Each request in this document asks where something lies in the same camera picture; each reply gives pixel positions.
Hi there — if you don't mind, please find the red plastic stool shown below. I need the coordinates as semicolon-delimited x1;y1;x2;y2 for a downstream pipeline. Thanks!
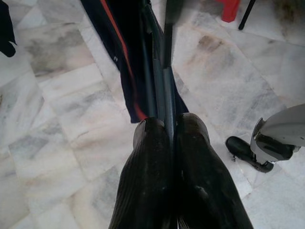
215;0;241;23

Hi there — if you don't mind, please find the navy shirt red stripe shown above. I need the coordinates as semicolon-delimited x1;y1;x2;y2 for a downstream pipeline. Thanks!
80;0;191;124

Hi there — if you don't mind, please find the black robot foot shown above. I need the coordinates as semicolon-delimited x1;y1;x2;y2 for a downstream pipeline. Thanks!
225;135;275;173

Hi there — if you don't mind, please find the black plastic hanger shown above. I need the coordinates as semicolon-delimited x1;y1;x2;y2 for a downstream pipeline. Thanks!
139;0;184;144

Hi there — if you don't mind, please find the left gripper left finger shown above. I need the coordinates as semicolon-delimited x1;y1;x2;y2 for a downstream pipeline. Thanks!
108;116;176;229

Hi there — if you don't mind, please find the black T-shirt green logo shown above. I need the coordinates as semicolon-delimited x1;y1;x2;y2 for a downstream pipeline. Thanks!
0;0;17;58

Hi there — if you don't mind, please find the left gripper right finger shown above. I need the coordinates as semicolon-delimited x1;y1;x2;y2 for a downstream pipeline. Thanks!
175;112;254;229

